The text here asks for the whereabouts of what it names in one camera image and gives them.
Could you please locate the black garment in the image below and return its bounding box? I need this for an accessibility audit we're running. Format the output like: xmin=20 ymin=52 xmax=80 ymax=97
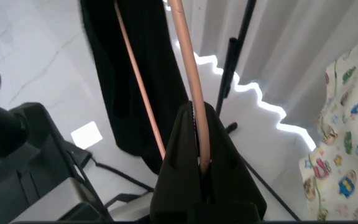
xmin=78 ymin=0 xmax=190 ymax=175

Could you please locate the pink clothes hanger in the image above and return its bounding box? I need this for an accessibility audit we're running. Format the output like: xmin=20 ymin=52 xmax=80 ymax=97
xmin=113 ymin=0 xmax=211 ymax=175

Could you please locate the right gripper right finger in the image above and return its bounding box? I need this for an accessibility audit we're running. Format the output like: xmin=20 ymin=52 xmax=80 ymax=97
xmin=203 ymin=101 xmax=267 ymax=222

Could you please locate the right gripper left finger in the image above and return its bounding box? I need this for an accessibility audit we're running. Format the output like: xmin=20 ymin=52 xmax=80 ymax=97
xmin=149 ymin=101 xmax=204 ymax=222

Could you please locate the black clothes rack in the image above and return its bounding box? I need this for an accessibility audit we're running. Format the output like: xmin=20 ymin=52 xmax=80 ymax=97
xmin=214 ymin=0 xmax=301 ymax=222

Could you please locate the cream printed garment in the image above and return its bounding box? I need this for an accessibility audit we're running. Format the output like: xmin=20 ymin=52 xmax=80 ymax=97
xmin=298 ymin=29 xmax=358 ymax=222

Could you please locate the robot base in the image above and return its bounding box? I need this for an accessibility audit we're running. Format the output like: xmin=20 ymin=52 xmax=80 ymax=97
xmin=0 ymin=101 xmax=155 ymax=222

